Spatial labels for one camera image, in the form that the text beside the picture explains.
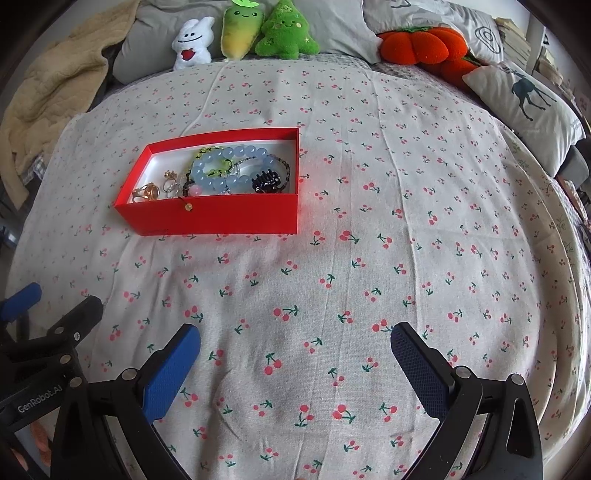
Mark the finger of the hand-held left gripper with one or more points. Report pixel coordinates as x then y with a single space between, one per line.
21 302
69 330

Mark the beige quilted blanket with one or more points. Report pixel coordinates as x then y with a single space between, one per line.
55 92

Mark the cherry print bed sheet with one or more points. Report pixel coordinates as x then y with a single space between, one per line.
369 254

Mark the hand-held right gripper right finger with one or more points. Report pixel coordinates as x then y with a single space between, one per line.
418 369

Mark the orange pumpkin plush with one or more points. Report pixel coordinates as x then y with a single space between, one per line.
455 69
415 46

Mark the grey printed pillow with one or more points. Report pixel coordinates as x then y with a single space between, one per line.
438 16

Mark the white deer print pillow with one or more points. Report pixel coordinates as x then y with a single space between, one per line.
521 106

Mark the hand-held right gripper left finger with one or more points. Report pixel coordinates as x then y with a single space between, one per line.
168 374

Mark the red cardboard box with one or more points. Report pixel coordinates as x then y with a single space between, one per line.
231 214

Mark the plain grey pillow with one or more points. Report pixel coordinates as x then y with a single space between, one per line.
332 27

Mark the green tree plush toy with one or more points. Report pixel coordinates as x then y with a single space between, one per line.
284 34

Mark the white rabbit plush toy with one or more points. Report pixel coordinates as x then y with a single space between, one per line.
191 44

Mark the yellow green carrot plush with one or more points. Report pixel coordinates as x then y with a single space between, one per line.
240 32

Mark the stack of books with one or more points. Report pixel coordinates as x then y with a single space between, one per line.
512 37

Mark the black hair claw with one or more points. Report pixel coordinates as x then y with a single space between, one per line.
267 182

